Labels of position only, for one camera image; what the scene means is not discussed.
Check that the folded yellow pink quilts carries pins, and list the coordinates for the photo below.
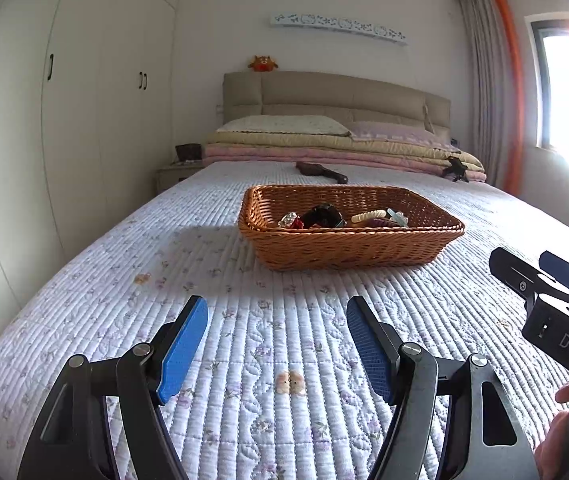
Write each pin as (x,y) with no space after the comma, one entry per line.
(229,146)

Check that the orange plush toy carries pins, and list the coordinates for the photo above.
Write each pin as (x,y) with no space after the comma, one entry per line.
(263,64)

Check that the black hair claw clip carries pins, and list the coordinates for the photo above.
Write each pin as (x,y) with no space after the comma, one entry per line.
(323,216)

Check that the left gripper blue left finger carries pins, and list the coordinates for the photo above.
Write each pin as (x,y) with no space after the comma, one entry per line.
(71,437)

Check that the cream floral pillow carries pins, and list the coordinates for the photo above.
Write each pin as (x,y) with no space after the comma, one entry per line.
(287,124)

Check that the person's right hand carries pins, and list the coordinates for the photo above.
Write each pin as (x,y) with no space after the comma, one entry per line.
(548,453)

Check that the pink pillow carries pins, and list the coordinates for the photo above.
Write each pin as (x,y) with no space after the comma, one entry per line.
(389,132)

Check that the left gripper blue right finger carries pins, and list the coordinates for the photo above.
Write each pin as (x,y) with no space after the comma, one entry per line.
(483,439)

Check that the grey orange curtain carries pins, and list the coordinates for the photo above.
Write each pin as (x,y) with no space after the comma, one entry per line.
(497,91)

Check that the dark wooden hairbrush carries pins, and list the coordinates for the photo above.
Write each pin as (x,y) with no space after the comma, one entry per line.
(315,170)

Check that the white carved wall shelf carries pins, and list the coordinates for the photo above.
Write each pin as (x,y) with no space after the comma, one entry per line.
(346,25)

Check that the light blue hair clip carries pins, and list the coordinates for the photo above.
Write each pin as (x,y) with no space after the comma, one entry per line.
(397,217)

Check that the white built-in wardrobe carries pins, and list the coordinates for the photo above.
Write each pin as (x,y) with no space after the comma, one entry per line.
(85,122)

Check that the beige padded headboard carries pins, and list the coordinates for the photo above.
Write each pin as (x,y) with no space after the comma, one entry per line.
(342,98)

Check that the lavender quilted bedspread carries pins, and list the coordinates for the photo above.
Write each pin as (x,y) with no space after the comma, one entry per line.
(276,390)

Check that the brown wicker basket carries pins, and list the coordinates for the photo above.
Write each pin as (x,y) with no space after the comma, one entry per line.
(270,219)

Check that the beige nightstand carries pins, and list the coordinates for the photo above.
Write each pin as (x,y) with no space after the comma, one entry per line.
(168,176)

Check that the small black tripod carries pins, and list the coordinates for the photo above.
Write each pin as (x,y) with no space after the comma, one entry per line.
(456,171)

